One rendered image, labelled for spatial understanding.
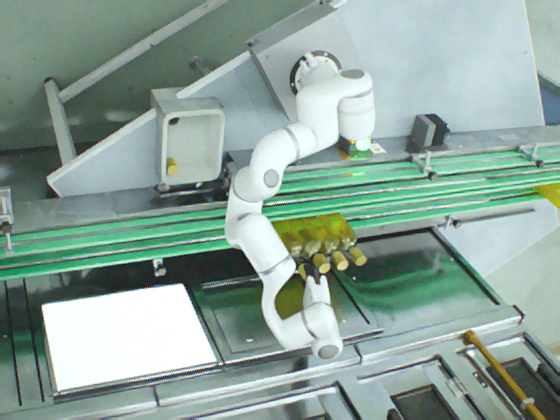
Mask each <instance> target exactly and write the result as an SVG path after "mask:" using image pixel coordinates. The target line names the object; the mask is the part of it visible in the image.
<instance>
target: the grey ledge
mask: <svg viewBox="0 0 560 420"><path fill-rule="evenodd" d="M536 203H537V202H533V203H528V204H522V205H510V206H503V207H498V208H492V209H486V210H479V211H473V212H468V213H461V214H455V218H454V219H455V220H460V221H461V225H463V224H470V223H475V222H481V221H487V220H492V219H503V218H510V217H515V216H521V215H526V214H532V213H537V211H536V210H534V207H535V206H536ZM446 221H447V220H445V219H444V216H442V217H437V218H430V219H424V220H417V221H405V222H399V223H392V224H386V225H379V226H373V227H367V228H360V229H353V230H354V231H355V233H356V235H357V238H363V237H368V236H375V235H381V234H387V233H393V232H400V231H405V230H412V229H418V228H424V227H430V226H436V225H437V226H438V227H439V228H444V227H445V224H446Z"/></svg>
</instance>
